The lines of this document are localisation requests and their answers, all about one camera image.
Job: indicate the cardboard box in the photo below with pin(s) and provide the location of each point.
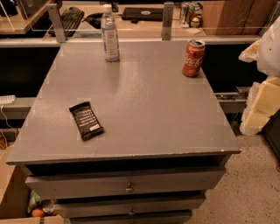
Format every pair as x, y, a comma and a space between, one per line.
236, 17

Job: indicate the black computer keyboard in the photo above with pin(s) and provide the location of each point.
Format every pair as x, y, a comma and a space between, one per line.
69, 19

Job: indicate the green snack bag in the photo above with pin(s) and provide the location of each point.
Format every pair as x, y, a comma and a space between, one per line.
34, 201

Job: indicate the small jar on desk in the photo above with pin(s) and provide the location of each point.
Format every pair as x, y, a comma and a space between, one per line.
195, 23

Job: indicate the clear plastic water bottle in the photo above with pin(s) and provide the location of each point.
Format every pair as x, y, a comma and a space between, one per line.
109, 34

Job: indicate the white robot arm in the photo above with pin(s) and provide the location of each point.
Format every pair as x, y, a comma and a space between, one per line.
268, 55

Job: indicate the white power strip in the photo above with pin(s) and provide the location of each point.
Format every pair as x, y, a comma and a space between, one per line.
7, 99

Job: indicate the red coca-cola can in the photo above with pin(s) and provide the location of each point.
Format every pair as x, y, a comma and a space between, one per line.
194, 55

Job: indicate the orange fruit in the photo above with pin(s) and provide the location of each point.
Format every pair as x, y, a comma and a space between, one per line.
38, 212

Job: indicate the black headphones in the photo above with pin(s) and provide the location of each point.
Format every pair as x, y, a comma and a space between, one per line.
93, 20

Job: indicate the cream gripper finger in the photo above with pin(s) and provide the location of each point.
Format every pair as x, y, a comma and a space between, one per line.
250, 53
262, 103

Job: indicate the grey drawer cabinet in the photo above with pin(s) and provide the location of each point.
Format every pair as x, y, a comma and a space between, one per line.
165, 142

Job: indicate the black rxbar chocolate wrapper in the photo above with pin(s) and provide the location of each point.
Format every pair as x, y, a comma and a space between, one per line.
86, 121

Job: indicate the black laptop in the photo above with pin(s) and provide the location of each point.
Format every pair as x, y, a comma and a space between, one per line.
143, 14

